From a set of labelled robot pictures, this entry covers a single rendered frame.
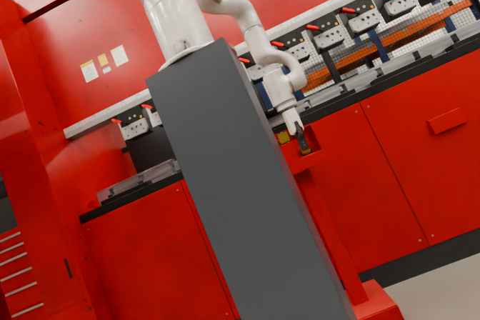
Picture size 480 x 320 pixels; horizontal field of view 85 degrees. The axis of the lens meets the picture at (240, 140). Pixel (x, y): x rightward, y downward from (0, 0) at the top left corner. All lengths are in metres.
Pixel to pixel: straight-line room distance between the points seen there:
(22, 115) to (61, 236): 0.66
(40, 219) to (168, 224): 0.65
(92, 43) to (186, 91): 1.42
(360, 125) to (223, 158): 0.98
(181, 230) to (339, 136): 0.92
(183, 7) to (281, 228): 0.49
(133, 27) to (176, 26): 1.20
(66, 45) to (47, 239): 1.13
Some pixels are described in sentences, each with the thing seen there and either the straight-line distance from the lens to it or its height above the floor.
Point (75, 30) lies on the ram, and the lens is 2.00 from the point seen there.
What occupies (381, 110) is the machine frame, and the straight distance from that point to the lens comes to 1.41.
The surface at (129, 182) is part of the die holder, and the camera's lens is 1.65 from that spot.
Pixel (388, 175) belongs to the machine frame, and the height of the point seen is 0.46.
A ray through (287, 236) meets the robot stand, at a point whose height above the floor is 0.62.
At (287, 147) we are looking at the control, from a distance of 1.01.
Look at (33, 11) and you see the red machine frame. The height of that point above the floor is 2.17.
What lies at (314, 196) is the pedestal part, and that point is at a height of 0.55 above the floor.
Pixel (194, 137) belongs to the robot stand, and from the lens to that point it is 0.50.
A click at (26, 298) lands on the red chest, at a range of 2.41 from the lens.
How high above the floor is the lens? 0.76
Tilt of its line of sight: 6 degrees up
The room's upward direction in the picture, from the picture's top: 24 degrees counter-clockwise
